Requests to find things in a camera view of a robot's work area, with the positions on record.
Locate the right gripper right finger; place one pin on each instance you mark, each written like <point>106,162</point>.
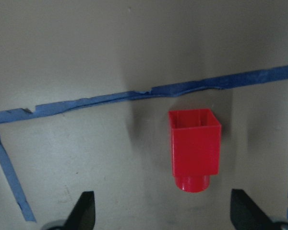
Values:
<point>245,214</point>

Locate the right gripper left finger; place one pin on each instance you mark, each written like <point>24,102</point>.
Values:
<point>82,216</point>

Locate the red toy block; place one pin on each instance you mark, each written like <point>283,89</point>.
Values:
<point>195,148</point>

